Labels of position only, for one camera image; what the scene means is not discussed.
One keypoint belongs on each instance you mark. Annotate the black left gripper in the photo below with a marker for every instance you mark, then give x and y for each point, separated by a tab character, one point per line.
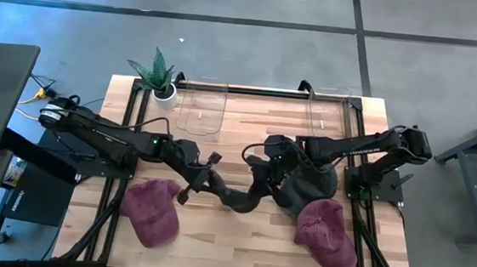
187	155

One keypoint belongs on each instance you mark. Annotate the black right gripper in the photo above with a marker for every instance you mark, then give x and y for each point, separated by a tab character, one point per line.
281	158

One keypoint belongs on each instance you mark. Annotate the black baseball cap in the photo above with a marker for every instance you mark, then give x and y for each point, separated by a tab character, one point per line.
237	199

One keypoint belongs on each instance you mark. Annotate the dark green baseball cap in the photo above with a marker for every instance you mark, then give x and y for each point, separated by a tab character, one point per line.
315	186

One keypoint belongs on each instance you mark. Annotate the maroon baseball cap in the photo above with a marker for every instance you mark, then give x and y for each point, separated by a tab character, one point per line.
326	238
151	212

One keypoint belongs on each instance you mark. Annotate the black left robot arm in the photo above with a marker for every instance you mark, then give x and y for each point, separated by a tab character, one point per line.
106	133

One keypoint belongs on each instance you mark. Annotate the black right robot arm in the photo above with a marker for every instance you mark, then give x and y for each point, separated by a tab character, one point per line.
361	149

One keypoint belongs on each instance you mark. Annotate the clear plastic bin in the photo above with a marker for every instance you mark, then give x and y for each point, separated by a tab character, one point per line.
201	113
329	115

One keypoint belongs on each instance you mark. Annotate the white plant pot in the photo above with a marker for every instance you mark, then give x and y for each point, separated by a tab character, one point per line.
168	99

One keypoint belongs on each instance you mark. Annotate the green snake plant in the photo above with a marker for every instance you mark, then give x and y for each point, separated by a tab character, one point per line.
155	73

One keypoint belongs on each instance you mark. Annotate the black desk leg beam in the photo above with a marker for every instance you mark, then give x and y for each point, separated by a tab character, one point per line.
40	158

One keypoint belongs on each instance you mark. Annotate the black computer box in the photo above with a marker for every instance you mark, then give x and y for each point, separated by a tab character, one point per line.
39	199

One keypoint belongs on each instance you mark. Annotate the white labelled can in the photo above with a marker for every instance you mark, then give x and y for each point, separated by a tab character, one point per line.
14	173

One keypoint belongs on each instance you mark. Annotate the grey metal side table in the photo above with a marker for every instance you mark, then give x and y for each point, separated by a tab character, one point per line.
474	177

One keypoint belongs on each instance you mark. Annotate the black aluminium table frame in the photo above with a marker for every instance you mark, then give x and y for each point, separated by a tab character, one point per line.
267	92

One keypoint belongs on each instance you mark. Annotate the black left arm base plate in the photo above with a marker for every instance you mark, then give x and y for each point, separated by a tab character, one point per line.
91	168

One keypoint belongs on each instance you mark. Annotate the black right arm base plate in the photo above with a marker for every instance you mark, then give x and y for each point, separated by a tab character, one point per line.
387	192

